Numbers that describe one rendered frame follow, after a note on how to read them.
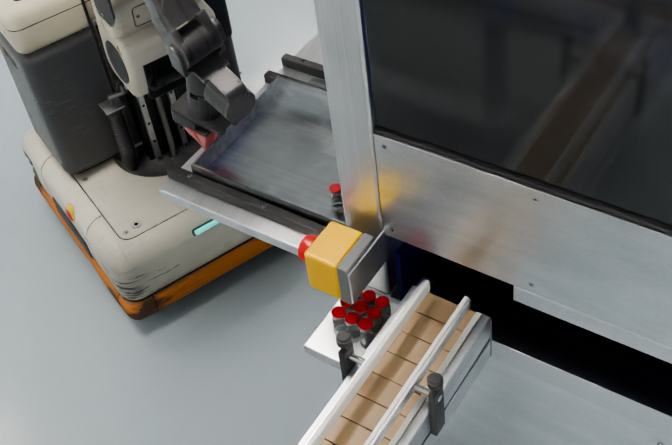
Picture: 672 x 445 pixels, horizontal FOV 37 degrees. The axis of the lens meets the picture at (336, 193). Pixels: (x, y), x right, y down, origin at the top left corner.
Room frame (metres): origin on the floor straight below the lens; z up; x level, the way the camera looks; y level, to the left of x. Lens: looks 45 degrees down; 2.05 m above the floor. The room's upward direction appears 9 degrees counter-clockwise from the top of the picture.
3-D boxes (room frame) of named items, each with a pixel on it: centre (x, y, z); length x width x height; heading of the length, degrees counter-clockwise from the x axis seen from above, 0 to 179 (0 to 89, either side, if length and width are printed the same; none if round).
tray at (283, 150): (1.26, 0.02, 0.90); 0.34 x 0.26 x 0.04; 52
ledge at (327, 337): (0.89, -0.02, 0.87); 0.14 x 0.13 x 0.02; 51
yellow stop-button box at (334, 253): (0.93, 0.01, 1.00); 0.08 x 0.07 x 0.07; 51
